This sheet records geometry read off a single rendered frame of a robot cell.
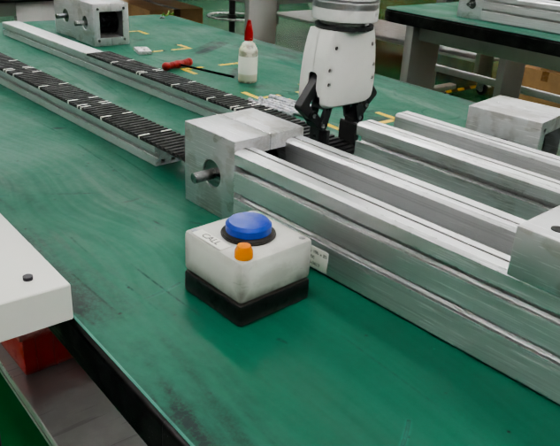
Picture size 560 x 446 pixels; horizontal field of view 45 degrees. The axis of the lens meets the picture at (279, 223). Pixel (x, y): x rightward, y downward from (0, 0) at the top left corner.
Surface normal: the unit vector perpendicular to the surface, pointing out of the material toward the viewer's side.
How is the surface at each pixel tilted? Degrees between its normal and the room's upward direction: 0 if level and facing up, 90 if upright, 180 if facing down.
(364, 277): 90
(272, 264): 90
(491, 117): 90
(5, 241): 1
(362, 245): 90
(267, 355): 0
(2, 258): 1
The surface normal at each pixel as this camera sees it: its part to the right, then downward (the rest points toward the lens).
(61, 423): 0.05, -0.91
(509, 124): -0.67, 0.28
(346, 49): 0.59, 0.36
